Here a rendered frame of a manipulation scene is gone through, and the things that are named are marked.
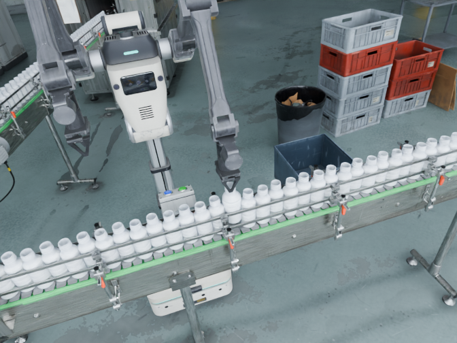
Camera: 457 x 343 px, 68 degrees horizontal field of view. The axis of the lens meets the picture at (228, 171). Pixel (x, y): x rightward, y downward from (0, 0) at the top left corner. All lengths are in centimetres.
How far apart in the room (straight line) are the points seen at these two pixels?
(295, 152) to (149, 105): 85
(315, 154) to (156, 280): 116
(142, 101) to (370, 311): 179
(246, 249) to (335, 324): 105
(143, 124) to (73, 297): 78
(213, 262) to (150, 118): 72
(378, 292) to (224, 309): 98
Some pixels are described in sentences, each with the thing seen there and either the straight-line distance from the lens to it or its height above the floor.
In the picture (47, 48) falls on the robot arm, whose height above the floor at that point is 172.
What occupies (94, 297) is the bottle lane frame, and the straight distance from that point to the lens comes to 140.
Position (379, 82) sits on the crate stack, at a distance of 383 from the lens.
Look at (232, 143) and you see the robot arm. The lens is 104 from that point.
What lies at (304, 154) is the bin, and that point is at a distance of 199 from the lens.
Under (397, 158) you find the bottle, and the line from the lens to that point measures 152.
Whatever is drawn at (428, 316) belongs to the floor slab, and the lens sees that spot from 247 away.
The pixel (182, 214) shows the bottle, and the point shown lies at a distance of 121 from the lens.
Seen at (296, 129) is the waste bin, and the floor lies 41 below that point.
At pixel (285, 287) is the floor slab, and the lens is 237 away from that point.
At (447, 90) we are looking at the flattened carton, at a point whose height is 24.
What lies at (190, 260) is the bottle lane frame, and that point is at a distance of 133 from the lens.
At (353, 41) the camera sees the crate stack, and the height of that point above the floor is 98.
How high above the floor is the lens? 198
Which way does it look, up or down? 37 degrees down
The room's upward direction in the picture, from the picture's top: 6 degrees counter-clockwise
